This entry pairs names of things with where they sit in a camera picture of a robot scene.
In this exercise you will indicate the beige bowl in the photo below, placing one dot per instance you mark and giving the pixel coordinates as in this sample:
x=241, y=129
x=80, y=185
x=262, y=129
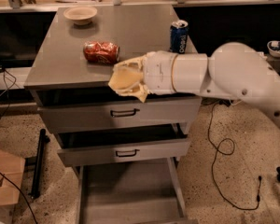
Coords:
x=80, y=15

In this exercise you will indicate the wooden box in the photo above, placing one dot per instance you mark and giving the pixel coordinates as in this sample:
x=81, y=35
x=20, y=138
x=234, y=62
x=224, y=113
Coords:
x=11, y=173

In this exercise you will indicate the black pole on floor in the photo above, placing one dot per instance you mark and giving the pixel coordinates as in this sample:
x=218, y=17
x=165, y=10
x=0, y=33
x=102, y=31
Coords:
x=42, y=141

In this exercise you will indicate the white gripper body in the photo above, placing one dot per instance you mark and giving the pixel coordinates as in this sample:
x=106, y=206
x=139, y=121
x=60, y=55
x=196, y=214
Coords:
x=159, y=72

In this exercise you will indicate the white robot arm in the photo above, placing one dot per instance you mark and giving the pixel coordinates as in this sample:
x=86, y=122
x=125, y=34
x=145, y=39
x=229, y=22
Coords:
x=234, y=71

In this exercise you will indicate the crushed red soda can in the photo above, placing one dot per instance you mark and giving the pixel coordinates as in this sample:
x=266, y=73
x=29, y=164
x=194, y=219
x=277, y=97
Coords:
x=101, y=52

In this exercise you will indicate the top grey drawer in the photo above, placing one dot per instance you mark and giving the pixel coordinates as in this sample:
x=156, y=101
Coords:
x=99, y=108

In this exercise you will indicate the blue white bowl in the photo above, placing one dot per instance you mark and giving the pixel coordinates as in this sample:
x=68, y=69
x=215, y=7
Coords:
x=274, y=48

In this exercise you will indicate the bottom grey drawer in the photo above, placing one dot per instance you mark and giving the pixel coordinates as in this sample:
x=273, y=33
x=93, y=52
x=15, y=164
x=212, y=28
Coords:
x=136, y=192

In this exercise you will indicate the yellow sponge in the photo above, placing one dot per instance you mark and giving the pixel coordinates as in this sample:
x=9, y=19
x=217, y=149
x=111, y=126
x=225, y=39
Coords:
x=124, y=78

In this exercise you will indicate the middle grey drawer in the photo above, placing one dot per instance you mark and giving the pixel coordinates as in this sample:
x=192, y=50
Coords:
x=122, y=145

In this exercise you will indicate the grey drawer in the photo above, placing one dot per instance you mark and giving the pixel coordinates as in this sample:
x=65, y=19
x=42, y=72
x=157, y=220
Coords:
x=99, y=108
x=122, y=145
x=136, y=192

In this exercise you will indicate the blue pepsi can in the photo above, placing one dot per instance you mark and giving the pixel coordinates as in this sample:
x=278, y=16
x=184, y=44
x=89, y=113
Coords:
x=178, y=36

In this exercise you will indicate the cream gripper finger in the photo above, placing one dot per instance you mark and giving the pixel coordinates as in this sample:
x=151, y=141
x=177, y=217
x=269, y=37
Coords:
x=132, y=65
x=139, y=91

